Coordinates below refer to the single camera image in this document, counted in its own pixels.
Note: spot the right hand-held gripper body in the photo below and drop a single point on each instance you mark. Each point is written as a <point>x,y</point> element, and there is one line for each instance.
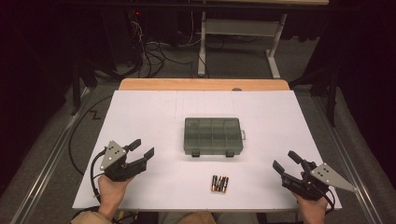
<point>311,183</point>

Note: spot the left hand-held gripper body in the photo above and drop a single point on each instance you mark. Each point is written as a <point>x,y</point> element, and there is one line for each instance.
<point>115,168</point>

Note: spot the grey transparent compartment box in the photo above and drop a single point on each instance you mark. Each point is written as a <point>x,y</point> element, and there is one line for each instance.
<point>213,137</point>

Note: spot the person's right hand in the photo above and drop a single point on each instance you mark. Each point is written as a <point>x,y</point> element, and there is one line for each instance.
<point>311,208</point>

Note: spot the person's left hand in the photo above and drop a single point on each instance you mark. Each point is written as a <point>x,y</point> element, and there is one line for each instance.
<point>111,193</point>

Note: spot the copper-tipped black battery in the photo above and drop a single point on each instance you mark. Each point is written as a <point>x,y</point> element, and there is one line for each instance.
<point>222,184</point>
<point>219,184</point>
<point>226,184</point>
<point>214,183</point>

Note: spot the dark metal stand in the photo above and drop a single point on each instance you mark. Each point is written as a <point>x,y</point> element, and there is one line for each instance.
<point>330,93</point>
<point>82,77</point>

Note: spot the wooden table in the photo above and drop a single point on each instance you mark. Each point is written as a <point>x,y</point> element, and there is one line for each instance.
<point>186,84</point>

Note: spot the person's legs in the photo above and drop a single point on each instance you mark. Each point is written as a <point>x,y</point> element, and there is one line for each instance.
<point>205,218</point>

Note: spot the beige desk top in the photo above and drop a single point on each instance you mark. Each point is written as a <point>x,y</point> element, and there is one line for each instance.
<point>264,2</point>

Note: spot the metal floor rail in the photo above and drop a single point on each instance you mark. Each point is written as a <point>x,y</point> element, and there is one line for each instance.
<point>46,165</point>
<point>348,155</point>

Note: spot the white desk frame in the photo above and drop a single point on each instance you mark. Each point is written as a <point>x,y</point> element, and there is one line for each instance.
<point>239,28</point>

